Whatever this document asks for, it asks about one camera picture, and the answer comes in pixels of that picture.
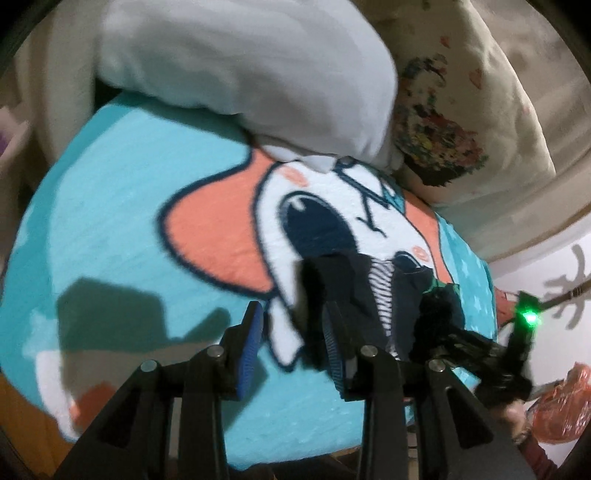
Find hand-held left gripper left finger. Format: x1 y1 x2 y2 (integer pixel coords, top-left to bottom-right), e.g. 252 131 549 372
53 301 269 480

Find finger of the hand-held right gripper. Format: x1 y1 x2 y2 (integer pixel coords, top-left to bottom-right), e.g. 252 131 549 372
410 288 502 370

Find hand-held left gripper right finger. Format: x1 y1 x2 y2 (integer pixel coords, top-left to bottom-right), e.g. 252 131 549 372
322 302 539 480

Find dark navy pants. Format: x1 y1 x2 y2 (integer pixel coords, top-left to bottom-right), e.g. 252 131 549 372
295 251 468 384

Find person's right forearm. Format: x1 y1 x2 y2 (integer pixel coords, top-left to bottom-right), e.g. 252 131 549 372
517 434 564 480

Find person's right hand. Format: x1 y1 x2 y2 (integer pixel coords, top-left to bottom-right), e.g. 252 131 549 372
500 402 530 445

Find orange plastic bag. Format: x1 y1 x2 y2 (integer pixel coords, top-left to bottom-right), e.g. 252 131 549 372
531 362 591 445

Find dark thin rod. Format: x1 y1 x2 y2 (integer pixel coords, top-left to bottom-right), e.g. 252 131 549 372
538 284 591 311

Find beige floral print pillow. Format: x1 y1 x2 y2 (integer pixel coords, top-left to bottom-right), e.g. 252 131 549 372
365 0 591 265

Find teal cartoon printed blanket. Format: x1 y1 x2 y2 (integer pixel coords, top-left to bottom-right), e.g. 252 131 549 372
0 92 500 468

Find white pillow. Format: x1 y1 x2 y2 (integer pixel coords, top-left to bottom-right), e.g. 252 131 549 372
95 0 403 175

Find beige cloth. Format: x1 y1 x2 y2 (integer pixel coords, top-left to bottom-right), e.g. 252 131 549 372
16 9 105 155

